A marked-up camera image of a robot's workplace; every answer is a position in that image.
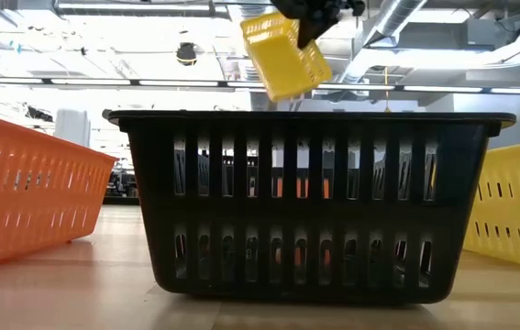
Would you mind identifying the smooth silver ventilation duct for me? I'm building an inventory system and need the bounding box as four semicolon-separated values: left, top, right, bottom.
335;0;429;86

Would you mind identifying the long ceiling light strip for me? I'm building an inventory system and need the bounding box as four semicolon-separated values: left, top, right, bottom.
0;76;520;95

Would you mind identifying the yellow hanging cord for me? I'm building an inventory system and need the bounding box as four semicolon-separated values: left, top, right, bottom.
382;66;393;114

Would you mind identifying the black ceiling cable reel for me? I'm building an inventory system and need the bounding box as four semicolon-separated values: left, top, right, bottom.
175;41;198;67

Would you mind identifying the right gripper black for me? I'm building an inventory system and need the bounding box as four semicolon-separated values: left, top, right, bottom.
271;0;366;50

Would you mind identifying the black slotted plastic basket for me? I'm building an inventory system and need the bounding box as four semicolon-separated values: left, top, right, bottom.
106;109;517;306

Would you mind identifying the white pillar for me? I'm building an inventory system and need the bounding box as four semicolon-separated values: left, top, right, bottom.
53;108;92;149

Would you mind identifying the yellow slotted plastic basket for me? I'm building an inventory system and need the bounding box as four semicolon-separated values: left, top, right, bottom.
239;11;334;103
462;137;520;274

